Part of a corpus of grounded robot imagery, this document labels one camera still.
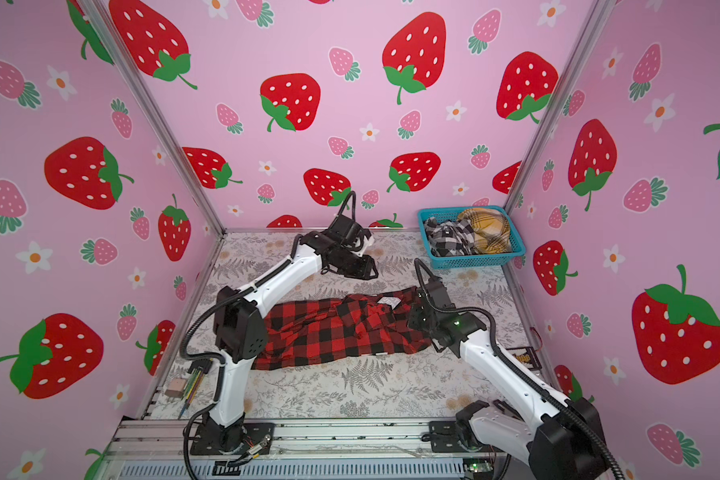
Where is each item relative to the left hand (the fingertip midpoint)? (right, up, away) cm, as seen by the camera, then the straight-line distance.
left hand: (375, 272), depth 88 cm
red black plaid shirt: (-3, -16, +2) cm, 16 cm away
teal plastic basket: (+34, +4, +16) cm, 38 cm away
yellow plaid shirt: (+43, +14, +20) cm, 50 cm away
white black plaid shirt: (+28, +12, +18) cm, 35 cm away
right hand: (+9, -11, -5) cm, 16 cm away
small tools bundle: (-53, -32, -7) cm, 62 cm away
